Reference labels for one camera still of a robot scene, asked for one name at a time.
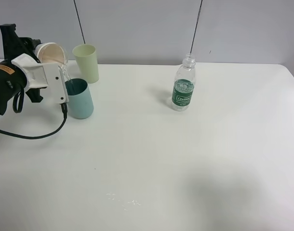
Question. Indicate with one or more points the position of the clear green-label water bottle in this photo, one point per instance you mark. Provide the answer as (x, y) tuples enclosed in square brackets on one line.
[(184, 83)]

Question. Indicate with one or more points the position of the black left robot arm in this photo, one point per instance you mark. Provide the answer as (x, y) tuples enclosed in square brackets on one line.
[(12, 79)]

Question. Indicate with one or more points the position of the teal blue plastic cup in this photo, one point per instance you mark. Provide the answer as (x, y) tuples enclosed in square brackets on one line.
[(80, 104)]

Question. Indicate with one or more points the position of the pale yellow-green plastic cup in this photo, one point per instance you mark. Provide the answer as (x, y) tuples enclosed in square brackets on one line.
[(86, 59)]

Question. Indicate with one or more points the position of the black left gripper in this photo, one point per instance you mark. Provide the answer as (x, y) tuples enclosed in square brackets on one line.
[(14, 46)]

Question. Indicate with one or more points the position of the white cup with blue sleeve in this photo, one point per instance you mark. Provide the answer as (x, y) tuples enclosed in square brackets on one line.
[(52, 53)]

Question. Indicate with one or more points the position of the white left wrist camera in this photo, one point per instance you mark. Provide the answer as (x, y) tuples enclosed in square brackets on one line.
[(42, 76)]

